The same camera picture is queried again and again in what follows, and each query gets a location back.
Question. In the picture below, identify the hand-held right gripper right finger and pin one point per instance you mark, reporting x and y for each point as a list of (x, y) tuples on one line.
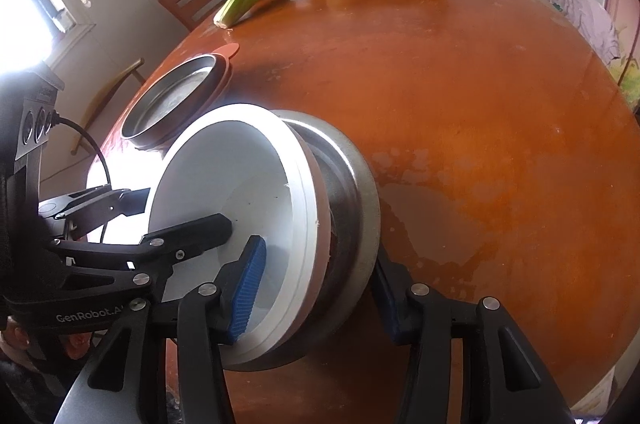
[(392, 309)]

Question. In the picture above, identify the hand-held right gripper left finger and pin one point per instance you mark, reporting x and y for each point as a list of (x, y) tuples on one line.
[(247, 284)]

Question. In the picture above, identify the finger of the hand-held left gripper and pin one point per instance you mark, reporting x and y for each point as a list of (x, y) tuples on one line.
[(100, 201), (190, 231)]

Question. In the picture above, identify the large steel bowl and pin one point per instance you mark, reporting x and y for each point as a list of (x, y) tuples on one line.
[(360, 204)]

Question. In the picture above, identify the round steel plate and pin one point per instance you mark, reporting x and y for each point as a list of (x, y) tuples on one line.
[(165, 99)]

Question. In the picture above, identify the orange bear-shaped plate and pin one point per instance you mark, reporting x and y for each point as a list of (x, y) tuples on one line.
[(227, 49)]

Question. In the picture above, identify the person's left hand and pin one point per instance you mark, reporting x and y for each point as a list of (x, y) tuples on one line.
[(15, 340)]

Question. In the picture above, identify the light wooden armchair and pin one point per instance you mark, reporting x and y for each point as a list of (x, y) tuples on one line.
[(117, 79)]

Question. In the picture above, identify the pink cartoon curtain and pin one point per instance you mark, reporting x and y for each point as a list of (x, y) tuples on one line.
[(627, 69)]

